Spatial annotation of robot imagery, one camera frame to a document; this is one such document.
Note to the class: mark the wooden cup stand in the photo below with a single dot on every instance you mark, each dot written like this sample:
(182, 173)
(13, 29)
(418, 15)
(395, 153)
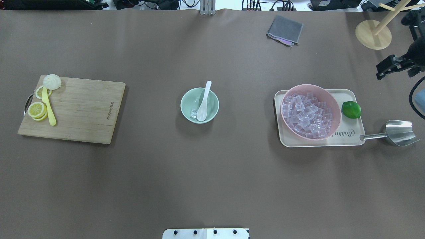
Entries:
(376, 35)

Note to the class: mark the lemon slice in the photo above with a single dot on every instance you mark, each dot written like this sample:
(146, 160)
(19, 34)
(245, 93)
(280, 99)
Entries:
(37, 111)
(39, 91)

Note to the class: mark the aluminium frame post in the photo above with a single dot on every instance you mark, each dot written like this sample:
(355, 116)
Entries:
(207, 7)

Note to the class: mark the grey folded cloth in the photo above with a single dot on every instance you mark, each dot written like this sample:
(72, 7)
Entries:
(285, 31)

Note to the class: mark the pile of ice cubes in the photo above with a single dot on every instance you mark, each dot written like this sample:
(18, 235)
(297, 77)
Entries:
(306, 115)

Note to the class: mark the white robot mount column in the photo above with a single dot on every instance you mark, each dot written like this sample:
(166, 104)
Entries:
(207, 233)

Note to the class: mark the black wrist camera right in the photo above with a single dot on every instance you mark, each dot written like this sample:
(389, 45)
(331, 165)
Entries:
(415, 19)

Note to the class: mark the beige serving tray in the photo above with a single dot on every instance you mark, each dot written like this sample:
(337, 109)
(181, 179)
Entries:
(347, 133)

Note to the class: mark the white ceramic spoon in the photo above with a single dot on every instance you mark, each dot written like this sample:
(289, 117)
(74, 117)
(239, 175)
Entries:
(203, 109)

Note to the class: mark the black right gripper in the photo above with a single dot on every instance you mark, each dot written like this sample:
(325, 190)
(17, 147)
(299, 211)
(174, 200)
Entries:
(417, 51)

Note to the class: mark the white steamed bun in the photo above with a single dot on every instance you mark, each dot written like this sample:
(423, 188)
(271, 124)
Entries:
(52, 82)

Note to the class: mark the lemon slice upper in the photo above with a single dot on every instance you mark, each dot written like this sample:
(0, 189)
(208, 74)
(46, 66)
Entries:
(37, 111)

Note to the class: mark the metal ice scoop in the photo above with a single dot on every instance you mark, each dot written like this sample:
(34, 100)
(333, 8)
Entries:
(397, 132)

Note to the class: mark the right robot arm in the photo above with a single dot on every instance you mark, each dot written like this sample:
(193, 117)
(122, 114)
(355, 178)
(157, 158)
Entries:
(419, 98)

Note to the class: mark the pink bowl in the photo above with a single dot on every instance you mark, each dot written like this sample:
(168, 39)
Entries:
(322, 95)

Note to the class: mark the bamboo cutting board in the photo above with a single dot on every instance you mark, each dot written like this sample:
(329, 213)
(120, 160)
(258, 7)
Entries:
(85, 111)

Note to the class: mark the mint green bowl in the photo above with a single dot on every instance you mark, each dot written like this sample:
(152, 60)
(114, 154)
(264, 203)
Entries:
(192, 100)

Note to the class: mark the green lime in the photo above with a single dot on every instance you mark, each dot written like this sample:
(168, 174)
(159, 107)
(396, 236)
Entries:
(351, 109)

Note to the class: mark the lemon slice lower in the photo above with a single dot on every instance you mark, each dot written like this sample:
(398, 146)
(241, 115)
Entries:
(39, 91)

